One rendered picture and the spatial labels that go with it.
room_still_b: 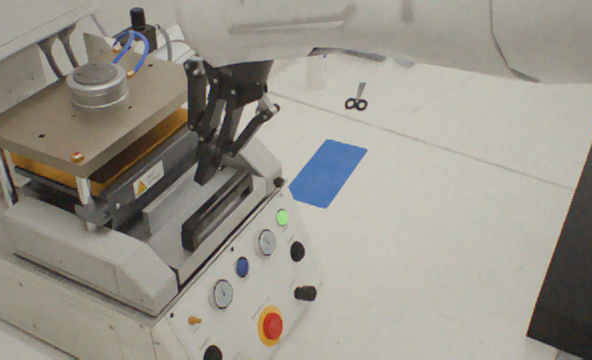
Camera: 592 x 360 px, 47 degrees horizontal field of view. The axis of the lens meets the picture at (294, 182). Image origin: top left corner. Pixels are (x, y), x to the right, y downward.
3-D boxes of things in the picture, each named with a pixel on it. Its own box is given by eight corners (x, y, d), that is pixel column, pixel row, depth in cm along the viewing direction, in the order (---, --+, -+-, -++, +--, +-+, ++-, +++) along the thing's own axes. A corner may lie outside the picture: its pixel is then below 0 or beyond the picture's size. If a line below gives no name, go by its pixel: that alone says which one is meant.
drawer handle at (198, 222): (181, 247, 90) (178, 224, 87) (242, 187, 100) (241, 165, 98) (194, 252, 89) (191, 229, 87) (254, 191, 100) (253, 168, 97)
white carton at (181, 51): (121, 90, 159) (116, 62, 155) (175, 51, 176) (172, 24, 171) (165, 101, 155) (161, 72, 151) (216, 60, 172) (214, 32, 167)
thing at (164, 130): (14, 173, 95) (-4, 114, 89) (118, 102, 111) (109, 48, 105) (110, 210, 88) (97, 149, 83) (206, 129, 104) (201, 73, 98)
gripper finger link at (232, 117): (247, 70, 81) (257, 76, 81) (227, 138, 89) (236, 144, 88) (228, 84, 78) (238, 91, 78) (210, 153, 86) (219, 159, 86)
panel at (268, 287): (225, 420, 94) (164, 315, 87) (323, 283, 115) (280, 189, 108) (235, 422, 92) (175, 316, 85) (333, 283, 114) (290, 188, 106)
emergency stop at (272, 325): (265, 345, 102) (255, 324, 101) (278, 327, 105) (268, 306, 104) (274, 345, 101) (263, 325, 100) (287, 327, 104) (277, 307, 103)
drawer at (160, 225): (17, 220, 100) (4, 177, 96) (116, 147, 116) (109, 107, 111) (181, 290, 89) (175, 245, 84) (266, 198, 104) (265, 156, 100)
